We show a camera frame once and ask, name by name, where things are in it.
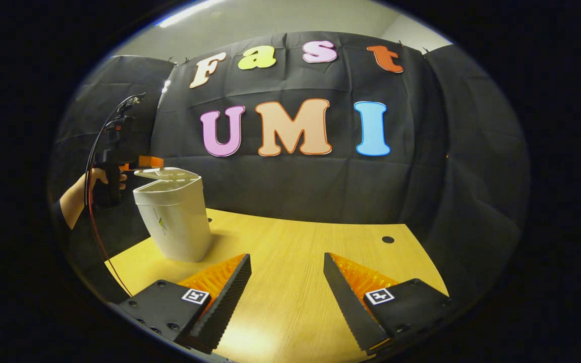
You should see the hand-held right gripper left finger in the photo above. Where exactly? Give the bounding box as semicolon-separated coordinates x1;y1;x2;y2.
118;254;252;354

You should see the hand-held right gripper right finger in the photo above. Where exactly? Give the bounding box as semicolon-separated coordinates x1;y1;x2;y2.
323;253;452;355

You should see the white desktop garbage bin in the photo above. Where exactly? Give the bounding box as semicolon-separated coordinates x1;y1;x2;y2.
133;167;213;263

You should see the wooden desktop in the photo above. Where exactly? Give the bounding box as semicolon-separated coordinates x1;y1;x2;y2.
104;208;450;363

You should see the black backdrop cloth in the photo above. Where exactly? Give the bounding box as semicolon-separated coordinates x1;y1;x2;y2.
48;31;531;303

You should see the thin red cable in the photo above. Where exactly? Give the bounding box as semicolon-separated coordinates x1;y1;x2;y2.
88;192;134;297

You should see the black cable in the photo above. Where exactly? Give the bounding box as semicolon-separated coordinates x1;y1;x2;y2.
84;95;140;207

